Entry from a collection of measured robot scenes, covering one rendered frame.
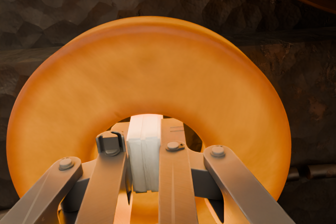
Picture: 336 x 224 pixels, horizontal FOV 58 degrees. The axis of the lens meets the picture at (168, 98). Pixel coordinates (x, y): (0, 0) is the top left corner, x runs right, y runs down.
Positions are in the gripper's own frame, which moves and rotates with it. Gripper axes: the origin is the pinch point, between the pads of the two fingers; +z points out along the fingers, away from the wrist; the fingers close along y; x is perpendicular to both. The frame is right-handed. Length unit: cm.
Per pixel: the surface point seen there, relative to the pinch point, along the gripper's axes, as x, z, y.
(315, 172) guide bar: -8.4, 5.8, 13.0
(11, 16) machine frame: 5.3, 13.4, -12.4
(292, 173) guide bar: -8.4, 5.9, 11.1
